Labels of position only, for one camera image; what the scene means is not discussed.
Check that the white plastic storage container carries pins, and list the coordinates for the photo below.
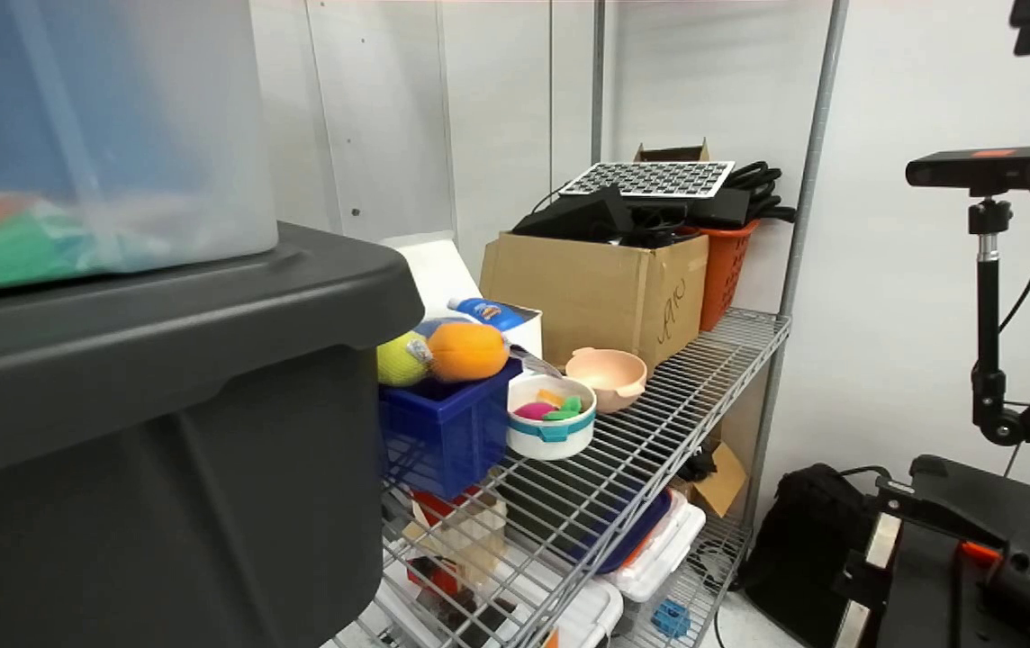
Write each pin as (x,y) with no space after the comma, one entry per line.
(582,616)
(659,550)

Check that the blue plastic bin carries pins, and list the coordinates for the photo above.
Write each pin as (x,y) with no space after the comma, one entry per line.
(446,438)

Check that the white bowl with teal rim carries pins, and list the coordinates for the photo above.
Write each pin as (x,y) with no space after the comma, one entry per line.
(552,441)

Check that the yellow-green tennis ball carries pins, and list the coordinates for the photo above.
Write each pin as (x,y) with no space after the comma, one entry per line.
(396,360)

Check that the pink plastic bowl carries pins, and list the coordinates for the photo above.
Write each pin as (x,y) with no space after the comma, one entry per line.
(609,376)

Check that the purple toy with green leaves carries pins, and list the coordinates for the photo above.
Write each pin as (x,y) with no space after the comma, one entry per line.
(533,410)

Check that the blue tape roll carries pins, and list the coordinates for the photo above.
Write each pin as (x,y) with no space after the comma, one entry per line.
(671,616)

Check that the brown and orange toy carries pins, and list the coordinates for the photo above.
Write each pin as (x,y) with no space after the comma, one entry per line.
(549,398)

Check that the orange bucket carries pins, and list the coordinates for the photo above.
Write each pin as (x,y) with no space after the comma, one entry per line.
(725,273)

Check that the orange black bar clamp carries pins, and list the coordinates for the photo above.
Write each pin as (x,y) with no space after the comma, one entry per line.
(1025,586)

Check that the black camera with orange mark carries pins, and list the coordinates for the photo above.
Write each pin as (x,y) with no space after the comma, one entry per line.
(996,166)

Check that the brown cardboard box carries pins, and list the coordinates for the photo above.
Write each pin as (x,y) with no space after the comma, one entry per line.
(587,294)

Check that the black backpack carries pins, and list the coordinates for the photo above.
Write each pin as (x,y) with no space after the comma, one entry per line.
(803,540)

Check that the white box with blue label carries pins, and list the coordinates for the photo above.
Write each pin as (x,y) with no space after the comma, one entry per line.
(500,316)

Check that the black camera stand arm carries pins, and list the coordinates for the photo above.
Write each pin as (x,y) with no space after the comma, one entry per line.
(986,309)

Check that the orange fruit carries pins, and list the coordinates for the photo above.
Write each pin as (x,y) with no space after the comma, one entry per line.
(468,351)

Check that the small open cardboard box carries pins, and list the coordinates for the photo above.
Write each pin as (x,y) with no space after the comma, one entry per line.
(718,480)

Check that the clear box with red items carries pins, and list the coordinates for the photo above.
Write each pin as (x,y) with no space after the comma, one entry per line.
(455,540)

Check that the dark blue plate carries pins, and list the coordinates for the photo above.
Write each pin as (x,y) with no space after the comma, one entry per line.
(627,526)

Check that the black white checkerboard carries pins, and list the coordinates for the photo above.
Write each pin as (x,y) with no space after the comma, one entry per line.
(653,176)

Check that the clear plastic tub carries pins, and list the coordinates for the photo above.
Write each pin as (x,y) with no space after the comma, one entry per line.
(104,120)

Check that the dark grey storage bin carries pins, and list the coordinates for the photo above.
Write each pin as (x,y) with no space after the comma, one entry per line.
(176,454)

